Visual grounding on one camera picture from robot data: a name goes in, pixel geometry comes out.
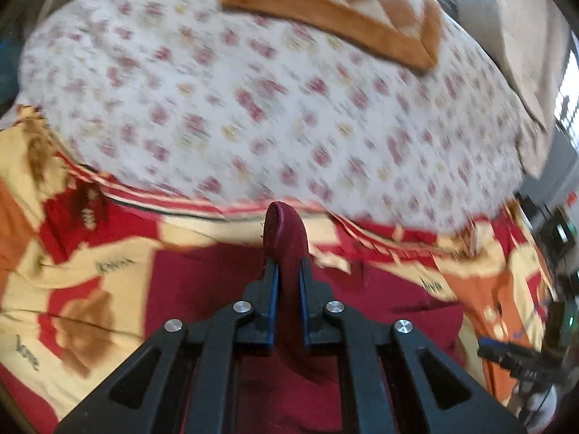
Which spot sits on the dark red small garment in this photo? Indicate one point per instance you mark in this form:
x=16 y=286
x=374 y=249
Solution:
x=289 y=253

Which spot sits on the beige curtain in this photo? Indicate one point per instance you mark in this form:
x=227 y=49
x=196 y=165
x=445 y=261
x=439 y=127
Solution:
x=511 y=31

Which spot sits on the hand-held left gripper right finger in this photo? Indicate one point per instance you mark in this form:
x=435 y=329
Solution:
x=304 y=307

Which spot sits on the orange checkered blanket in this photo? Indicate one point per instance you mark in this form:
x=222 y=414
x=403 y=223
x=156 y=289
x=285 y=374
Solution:
x=362 y=4

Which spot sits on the bright window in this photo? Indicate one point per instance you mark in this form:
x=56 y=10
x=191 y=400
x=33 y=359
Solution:
x=567 y=99

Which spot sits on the floral white bedsheet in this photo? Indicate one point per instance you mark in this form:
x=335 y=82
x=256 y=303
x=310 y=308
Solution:
x=253 y=108

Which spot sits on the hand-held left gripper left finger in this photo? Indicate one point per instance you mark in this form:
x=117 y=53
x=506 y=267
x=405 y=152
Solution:
x=271 y=307

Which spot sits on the red yellow printed blanket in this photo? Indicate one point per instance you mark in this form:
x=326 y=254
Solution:
x=81 y=289

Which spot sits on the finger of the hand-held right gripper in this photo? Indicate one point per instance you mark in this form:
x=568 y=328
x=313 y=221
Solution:
x=497 y=351

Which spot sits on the dark cabinet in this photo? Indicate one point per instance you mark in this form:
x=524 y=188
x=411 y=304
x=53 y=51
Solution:
x=558 y=235

